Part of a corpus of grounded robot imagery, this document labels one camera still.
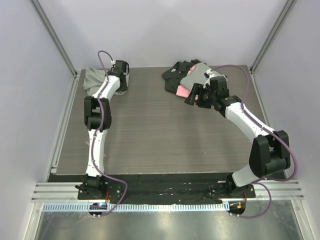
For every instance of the pink folded shirt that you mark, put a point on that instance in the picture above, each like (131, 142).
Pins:
(183, 90)

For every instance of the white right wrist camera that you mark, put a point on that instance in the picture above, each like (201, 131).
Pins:
(209, 74)

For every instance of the white slotted cable duct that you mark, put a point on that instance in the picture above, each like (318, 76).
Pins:
(94, 207)

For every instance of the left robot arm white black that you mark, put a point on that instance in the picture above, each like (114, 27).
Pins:
(98, 119)

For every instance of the right aluminium frame post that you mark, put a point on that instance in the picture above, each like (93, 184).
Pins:
(279, 21)

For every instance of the aluminium frame post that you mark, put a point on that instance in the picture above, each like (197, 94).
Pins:
(279, 21)
(53, 35)

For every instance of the grey cloth napkin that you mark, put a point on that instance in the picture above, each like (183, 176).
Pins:
(94, 78)

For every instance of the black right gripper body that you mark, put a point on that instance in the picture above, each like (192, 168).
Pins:
(207, 98)

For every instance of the left aluminium frame post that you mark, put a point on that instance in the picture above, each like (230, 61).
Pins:
(53, 35)

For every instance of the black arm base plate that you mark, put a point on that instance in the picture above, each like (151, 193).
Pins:
(162, 189)

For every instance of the black polo shirt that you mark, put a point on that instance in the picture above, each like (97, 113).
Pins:
(176, 73)

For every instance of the aluminium front rail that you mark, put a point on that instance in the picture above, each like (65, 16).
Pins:
(66, 191)

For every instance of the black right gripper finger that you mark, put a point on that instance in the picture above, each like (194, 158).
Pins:
(192, 99)
(196, 89)

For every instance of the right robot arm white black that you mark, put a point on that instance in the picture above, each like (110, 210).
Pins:
(269, 152)

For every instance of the grey folded shirt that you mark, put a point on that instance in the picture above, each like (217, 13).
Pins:
(197, 75)

